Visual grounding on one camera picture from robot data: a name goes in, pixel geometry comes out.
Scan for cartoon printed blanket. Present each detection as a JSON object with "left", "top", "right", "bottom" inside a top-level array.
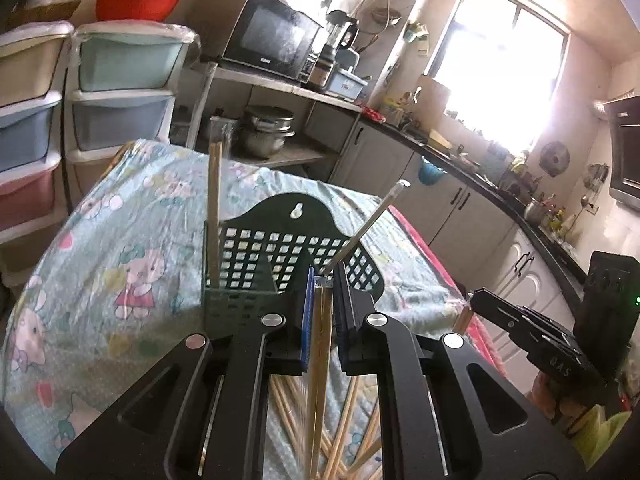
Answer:
[{"left": 2, "top": 139, "right": 506, "bottom": 480}]

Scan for row of condiment bottles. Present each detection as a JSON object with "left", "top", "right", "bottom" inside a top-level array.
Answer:
[{"left": 492, "top": 147, "right": 566, "bottom": 231}]

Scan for range hood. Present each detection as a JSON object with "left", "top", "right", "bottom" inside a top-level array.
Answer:
[{"left": 607, "top": 95, "right": 640, "bottom": 208}]

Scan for green clothing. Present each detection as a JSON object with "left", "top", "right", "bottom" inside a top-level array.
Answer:
[{"left": 570, "top": 405, "right": 633, "bottom": 468}]

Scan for round metal strainer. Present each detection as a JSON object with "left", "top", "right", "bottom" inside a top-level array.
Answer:
[{"left": 540, "top": 141, "right": 571, "bottom": 177}]

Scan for white kitchen shelf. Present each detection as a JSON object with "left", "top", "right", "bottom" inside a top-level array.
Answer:
[{"left": 190, "top": 60, "right": 363, "bottom": 171}]

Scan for red under cloth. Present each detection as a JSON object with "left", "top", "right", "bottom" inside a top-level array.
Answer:
[{"left": 390, "top": 207, "right": 508, "bottom": 386}]

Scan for silver metal chopstick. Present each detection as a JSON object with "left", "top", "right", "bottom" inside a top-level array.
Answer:
[{"left": 318, "top": 179, "right": 412, "bottom": 277}]

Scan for black microwave oven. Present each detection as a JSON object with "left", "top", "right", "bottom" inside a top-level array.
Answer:
[{"left": 220, "top": 0, "right": 326, "bottom": 83}]

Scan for cardboard box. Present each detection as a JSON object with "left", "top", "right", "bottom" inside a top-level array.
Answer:
[{"left": 20, "top": 0, "right": 81, "bottom": 27}]

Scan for blue plastic box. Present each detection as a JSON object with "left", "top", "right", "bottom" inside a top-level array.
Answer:
[{"left": 327, "top": 67, "right": 372, "bottom": 102}]

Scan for dark green utensil basket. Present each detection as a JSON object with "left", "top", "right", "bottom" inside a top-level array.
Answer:
[{"left": 201, "top": 194, "right": 386, "bottom": 336}]

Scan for red plastic basin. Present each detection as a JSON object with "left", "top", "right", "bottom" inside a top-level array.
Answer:
[{"left": 94, "top": 0, "right": 187, "bottom": 23}]

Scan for plastic drawer cabinet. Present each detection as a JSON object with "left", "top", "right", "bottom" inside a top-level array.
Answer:
[
  {"left": 0, "top": 20, "right": 76, "bottom": 291},
  {"left": 65, "top": 22, "right": 201, "bottom": 201}
]

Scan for black blender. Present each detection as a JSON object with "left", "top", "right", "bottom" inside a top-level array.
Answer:
[{"left": 307, "top": 9, "right": 360, "bottom": 88}]

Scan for steel pot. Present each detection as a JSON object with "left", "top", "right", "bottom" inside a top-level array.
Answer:
[{"left": 524, "top": 199, "right": 548, "bottom": 226}]

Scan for tan wooden chopstick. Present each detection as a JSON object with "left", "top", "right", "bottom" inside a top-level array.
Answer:
[
  {"left": 451, "top": 305, "right": 474, "bottom": 334},
  {"left": 305, "top": 276, "right": 335, "bottom": 480},
  {"left": 207, "top": 141, "right": 224, "bottom": 281}
]

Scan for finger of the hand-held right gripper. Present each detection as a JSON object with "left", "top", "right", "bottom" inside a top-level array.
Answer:
[{"left": 470, "top": 287, "right": 540, "bottom": 350}]

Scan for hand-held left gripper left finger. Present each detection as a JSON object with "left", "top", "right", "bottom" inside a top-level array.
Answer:
[{"left": 55, "top": 265, "right": 317, "bottom": 480}]

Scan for blue hanging basket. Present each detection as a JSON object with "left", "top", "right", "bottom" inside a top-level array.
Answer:
[{"left": 417, "top": 156, "right": 446, "bottom": 186}]

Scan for white kitchen cabinets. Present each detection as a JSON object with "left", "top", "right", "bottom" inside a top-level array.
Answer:
[{"left": 330, "top": 120, "right": 581, "bottom": 396}]

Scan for wooden cutting board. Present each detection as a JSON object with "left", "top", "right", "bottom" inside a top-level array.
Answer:
[{"left": 412, "top": 76, "right": 451, "bottom": 121}]

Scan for kitchen window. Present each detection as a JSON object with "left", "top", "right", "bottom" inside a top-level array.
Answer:
[{"left": 425, "top": 0, "right": 571, "bottom": 151}]

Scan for black kitchen countertop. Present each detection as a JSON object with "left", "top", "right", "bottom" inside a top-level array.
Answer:
[{"left": 360, "top": 115, "right": 591, "bottom": 301}]

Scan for person's right hand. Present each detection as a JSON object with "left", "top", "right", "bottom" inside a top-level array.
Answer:
[{"left": 531, "top": 372, "right": 576, "bottom": 428}]

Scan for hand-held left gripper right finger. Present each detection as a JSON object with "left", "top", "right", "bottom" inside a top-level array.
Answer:
[{"left": 334, "top": 262, "right": 586, "bottom": 480}]

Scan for bunch of wooden chopsticks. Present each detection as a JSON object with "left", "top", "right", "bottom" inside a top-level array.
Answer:
[{"left": 270, "top": 375, "right": 386, "bottom": 480}]

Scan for stacked steel pots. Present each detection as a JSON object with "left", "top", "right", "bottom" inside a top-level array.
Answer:
[{"left": 240, "top": 105, "right": 297, "bottom": 160}]

